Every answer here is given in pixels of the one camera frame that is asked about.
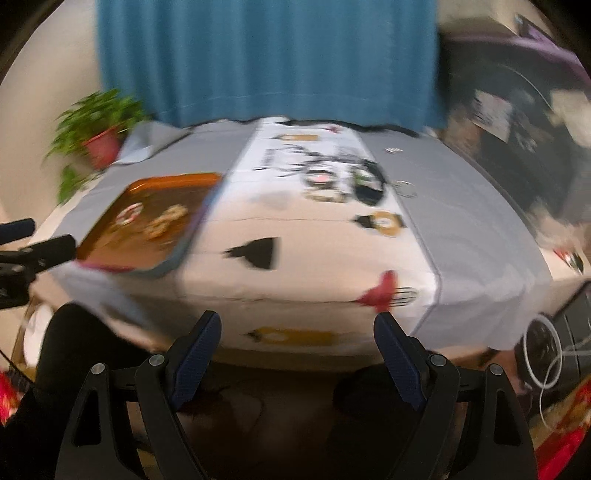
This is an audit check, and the white round object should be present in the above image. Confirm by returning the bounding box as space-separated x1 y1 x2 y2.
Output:
21 302 51 370

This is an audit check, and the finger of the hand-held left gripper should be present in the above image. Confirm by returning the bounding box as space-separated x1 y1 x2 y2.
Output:
0 218 36 245
0 234 77 278

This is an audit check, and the dark furniture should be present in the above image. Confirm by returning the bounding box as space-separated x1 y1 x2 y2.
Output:
443 28 591 241

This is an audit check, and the red white beaded bracelet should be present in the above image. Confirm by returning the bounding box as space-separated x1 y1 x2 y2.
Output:
115 203 146 227
302 164 340 190

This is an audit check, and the orange tray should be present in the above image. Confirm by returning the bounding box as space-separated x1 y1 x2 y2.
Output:
76 172 225 280

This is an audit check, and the printed white grey tablecloth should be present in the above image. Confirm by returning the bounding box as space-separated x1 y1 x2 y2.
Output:
34 117 555 365

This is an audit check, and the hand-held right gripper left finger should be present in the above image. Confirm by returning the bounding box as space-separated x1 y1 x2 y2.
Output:
55 311 222 480

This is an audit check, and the red patterned cloth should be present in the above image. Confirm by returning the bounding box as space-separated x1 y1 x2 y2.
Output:
0 369 28 425
531 374 591 480

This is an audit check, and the white cable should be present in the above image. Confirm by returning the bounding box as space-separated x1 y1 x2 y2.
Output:
522 314 591 430

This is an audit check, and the purple cloth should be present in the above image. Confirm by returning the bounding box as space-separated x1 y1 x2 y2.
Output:
499 14 587 70

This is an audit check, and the wooden bead bracelet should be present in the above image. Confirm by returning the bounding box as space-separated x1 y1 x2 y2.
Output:
145 205 189 238

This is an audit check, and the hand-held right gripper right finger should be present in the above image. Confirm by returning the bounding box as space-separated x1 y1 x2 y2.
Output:
374 312 539 480

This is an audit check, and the blue curtain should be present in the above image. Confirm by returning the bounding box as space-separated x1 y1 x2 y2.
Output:
95 0 446 134

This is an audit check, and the black green bangle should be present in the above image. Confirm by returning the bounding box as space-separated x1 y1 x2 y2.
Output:
348 159 389 208

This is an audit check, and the green potted plant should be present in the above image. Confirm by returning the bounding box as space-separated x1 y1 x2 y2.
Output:
44 90 148 206

